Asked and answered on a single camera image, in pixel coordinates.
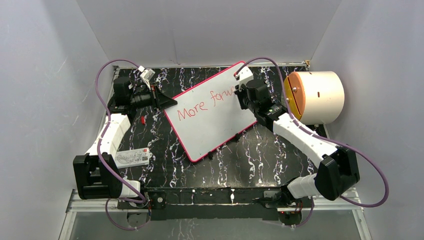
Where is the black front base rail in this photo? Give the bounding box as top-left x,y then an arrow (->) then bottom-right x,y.
144,187 -> 293,221

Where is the purple cable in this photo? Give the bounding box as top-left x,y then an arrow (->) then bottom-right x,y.
233,56 -> 390,229
94,59 -> 150,231

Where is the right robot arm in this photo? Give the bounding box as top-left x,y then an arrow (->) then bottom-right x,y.
234,79 -> 360,207

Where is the pink-framed whiteboard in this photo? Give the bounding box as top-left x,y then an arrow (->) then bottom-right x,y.
164,61 -> 257,162

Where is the white printed label card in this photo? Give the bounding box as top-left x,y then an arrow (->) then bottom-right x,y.
114,147 -> 153,169

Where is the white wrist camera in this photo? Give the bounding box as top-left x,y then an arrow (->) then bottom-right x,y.
137,65 -> 155,90
234,66 -> 254,91

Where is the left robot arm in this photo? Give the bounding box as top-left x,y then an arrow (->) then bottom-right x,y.
73,76 -> 178,208

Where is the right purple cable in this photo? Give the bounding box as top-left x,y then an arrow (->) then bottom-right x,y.
233,56 -> 390,229

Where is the whiteboard metal stand leg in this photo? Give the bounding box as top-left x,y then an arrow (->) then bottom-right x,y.
206,133 -> 242,160

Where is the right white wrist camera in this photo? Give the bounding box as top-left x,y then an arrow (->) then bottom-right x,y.
234,66 -> 254,91

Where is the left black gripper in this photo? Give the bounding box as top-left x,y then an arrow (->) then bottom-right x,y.
130,84 -> 178,113

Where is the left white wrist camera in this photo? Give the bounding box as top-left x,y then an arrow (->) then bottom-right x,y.
137,65 -> 155,90

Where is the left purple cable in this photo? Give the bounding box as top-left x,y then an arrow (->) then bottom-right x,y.
94,59 -> 150,231

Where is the white cylindrical drum device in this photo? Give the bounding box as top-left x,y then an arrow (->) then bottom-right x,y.
283,71 -> 345,125

